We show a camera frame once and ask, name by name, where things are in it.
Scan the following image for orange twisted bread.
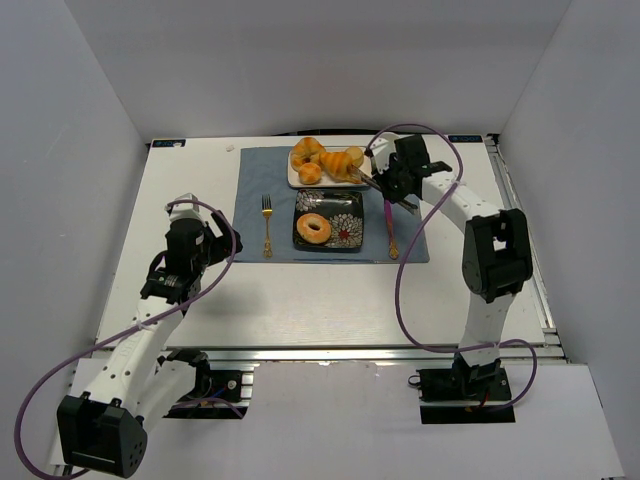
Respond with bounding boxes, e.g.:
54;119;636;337
289;137;326;171

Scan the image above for blue table label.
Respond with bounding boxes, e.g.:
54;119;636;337
448;135;484;143
151;139;186;148

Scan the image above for gold fork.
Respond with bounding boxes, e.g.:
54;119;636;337
262;194;273;259

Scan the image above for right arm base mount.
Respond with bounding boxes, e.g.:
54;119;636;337
407;368;516;425

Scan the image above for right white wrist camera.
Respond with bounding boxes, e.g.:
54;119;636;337
369;132;400;174

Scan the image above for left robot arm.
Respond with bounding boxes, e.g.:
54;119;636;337
57;204;242;478

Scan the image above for striped croissant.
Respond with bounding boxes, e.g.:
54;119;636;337
319;152;360;184

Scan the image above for glazed ring donut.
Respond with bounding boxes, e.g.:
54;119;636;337
296;213;332;245

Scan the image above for iridescent purple knife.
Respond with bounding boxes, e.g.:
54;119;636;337
384;200;399;260

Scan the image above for blue cloth placemat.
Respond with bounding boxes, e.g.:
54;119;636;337
225;145;431;265

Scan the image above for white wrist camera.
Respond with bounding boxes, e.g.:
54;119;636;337
164;193;203;227
369;132;400;174

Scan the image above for right blue table label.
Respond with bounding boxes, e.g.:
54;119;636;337
448;135;484;143

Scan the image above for small round bread roll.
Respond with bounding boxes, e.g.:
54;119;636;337
345;146;364;168

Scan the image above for round golden bun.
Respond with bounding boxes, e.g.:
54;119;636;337
298;162;323;185

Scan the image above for left blue table label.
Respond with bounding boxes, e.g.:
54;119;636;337
151;139;186;148

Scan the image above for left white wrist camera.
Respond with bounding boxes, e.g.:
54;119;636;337
164;193;203;227

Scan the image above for black floral square plate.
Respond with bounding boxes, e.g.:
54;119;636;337
292;189;365;253

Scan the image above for white rectangular serving tray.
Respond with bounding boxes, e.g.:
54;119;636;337
286;145;372;189

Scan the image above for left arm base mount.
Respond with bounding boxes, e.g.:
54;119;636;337
156;349;252;420

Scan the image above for white tongs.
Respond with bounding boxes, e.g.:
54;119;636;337
350;166;419;215

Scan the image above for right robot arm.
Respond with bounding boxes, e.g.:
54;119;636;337
365;134;533;402

